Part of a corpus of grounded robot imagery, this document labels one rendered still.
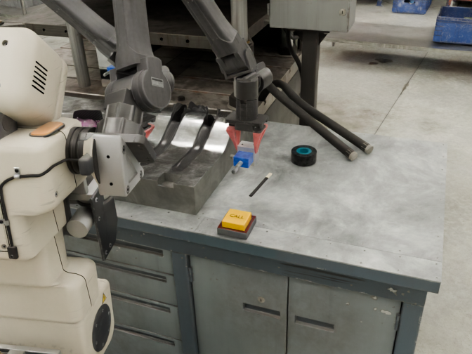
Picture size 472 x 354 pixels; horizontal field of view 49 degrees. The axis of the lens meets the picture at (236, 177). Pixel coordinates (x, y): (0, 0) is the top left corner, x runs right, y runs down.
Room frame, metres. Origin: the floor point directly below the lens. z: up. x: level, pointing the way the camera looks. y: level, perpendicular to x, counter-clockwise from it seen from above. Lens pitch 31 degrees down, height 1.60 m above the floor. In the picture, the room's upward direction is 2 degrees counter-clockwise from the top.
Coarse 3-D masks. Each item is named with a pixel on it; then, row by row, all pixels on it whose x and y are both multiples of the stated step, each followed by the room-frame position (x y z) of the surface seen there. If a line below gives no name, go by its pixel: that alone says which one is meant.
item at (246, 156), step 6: (240, 144) 1.25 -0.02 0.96; (246, 144) 1.25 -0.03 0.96; (252, 144) 1.25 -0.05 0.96; (240, 150) 1.24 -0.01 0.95; (246, 150) 1.23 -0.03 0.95; (252, 150) 1.22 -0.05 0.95; (258, 150) 1.25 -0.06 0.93; (234, 156) 1.21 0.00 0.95; (240, 156) 1.20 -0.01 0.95; (246, 156) 1.20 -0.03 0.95; (252, 156) 1.22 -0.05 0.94; (234, 162) 1.20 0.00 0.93; (240, 162) 1.18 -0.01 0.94; (246, 162) 1.19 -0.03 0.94; (252, 162) 1.22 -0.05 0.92; (234, 168) 1.15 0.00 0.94
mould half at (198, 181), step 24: (168, 120) 1.50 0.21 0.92; (192, 120) 1.48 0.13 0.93; (216, 120) 1.47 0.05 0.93; (216, 144) 1.38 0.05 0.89; (144, 168) 1.26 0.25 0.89; (168, 168) 1.25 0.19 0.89; (192, 168) 1.25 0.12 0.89; (216, 168) 1.29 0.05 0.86; (144, 192) 1.20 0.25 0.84; (168, 192) 1.18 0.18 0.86; (192, 192) 1.15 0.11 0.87
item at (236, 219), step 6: (234, 210) 1.11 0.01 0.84; (228, 216) 1.09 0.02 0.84; (234, 216) 1.08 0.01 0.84; (240, 216) 1.08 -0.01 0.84; (246, 216) 1.08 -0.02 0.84; (222, 222) 1.07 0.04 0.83; (228, 222) 1.06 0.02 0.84; (234, 222) 1.06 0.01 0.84; (240, 222) 1.06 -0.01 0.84; (246, 222) 1.06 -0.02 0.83; (234, 228) 1.06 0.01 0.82; (240, 228) 1.05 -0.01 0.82
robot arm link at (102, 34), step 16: (48, 0) 1.27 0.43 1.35; (64, 0) 1.28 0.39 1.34; (80, 0) 1.30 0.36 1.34; (64, 16) 1.28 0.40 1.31; (80, 16) 1.27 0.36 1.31; (96, 16) 1.30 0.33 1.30; (80, 32) 1.28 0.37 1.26; (96, 32) 1.27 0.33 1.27; (112, 32) 1.28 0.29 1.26; (112, 48) 1.26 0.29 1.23; (112, 64) 1.29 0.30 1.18
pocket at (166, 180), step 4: (160, 176) 1.21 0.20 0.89; (164, 176) 1.23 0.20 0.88; (168, 176) 1.23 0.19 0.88; (172, 176) 1.22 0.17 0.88; (176, 176) 1.22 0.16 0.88; (180, 176) 1.21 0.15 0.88; (160, 180) 1.21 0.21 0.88; (164, 180) 1.23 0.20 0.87; (168, 180) 1.23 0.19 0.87; (172, 180) 1.22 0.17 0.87; (176, 180) 1.22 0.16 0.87; (160, 184) 1.21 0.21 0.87; (164, 184) 1.21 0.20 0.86; (168, 184) 1.21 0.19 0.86; (172, 184) 1.21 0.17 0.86
